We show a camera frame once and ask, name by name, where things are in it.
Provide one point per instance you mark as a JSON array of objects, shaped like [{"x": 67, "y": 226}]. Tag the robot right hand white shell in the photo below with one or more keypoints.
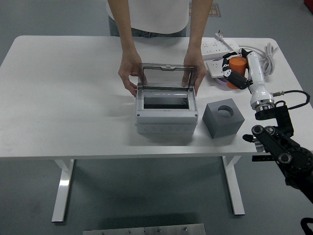
[{"x": 256, "y": 78}]

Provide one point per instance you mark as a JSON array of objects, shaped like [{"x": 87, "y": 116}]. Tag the person's right hand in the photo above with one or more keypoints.
[{"x": 128, "y": 68}]

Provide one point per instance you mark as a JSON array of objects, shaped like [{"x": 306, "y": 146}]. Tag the person's left hand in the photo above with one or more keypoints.
[{"x": 198, "y": 63}]

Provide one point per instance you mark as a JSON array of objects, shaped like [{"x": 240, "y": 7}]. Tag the orange cylinder battery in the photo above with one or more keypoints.
[{"x": 238, "y": 64}]

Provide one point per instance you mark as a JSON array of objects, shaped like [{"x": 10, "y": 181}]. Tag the smoky transparent box lid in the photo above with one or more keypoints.
[{"x": 167, "y": 77}]

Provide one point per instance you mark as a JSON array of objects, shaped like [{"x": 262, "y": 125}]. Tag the grey plastic enclosure box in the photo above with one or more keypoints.
[{"x": 166, "y": 118}]

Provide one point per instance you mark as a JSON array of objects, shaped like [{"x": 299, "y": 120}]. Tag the person's left forearm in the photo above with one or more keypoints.
[{"x": 199, "y": 27}]

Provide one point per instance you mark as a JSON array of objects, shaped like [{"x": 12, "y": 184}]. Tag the person's right forearm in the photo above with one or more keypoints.
[{"x": 124, "y": 29}]

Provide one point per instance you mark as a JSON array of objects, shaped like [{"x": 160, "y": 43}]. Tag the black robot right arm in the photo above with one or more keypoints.
[{"x": 281, "y": 144}]

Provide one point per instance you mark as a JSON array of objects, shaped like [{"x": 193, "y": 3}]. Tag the white power strip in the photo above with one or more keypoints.
[{"x": 215, "y": 50}]

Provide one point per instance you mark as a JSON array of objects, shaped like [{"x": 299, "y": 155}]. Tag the purple round dish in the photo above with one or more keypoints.
[{"x": 221, "y": 82}]

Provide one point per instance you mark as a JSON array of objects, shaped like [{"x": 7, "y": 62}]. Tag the brown floor sign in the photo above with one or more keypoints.
[{"x": 216, "y": 11}]

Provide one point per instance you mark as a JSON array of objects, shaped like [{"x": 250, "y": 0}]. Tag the grey cube holder block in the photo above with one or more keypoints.
[{"x": 220, "y": 124}]

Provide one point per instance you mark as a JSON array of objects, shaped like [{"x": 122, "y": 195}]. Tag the person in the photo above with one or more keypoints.
[{"x": 159, "y": 17}]

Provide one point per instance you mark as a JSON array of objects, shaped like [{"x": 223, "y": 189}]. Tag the black table control panel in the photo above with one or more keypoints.
[{"x": 262, "y": 158}]

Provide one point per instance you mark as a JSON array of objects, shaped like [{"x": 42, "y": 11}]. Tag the red object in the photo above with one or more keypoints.
[{"x": 309, "y": 2}]

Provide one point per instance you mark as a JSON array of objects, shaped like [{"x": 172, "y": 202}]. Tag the white table leg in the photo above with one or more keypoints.
[
  {"x": 234, "y": 186},
  {"x": 63, "y": 191}
]

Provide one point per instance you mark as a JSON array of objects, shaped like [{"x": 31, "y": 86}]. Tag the white wall socket panel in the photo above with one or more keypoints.
[{"x": 215, "y": 68}]

